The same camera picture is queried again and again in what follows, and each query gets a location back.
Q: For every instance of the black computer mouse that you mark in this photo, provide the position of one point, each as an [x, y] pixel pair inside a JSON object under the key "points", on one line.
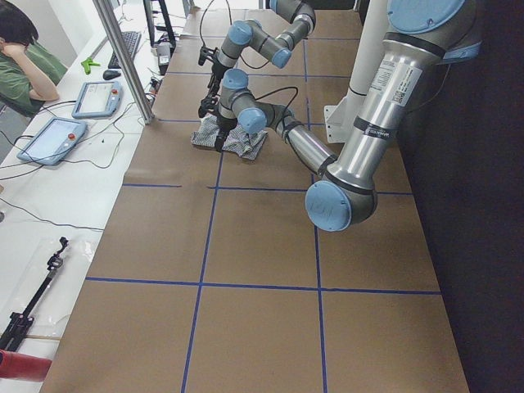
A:
{"points": [[110, 74]]}

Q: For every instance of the red cylinder object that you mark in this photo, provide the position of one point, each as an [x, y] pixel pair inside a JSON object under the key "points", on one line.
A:
{"points": [[23, 367]]}

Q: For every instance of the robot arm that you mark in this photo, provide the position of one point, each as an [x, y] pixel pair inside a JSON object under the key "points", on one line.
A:
{"points": [[249, 33], [417, 35]]}

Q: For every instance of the far teach pendant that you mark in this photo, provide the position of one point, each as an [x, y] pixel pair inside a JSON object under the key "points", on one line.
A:
{"points": [[98, 100]]}

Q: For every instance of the black tripod stick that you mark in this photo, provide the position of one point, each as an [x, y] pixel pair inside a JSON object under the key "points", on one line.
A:
{"points": [[20, 322]]}

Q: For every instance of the near teach pendant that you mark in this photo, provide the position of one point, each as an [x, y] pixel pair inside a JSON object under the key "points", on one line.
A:
{"points": [[53, 142]]}

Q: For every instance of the navy white striped polo shirt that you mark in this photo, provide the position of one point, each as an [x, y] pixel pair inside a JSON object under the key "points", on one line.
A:
{"points": [[246, 146]]}

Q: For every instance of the seated person green shirt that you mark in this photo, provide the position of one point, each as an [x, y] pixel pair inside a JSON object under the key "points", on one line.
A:
{"points": [[29, 72]]}

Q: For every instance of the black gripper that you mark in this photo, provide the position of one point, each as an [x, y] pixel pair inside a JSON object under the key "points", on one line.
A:
{"points": [[214, 76], [222, 126]]}

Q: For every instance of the green plastic clamp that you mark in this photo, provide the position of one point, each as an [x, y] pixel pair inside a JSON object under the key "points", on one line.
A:
{"points": [[88, 64]]}

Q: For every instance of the aluminium frame post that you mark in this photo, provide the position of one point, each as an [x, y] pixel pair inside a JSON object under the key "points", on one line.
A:
{"points": [[114, 34]]}

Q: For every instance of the teach pendant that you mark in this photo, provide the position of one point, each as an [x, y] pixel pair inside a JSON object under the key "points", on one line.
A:
{"points": [[53, 142], [98, 100]]}

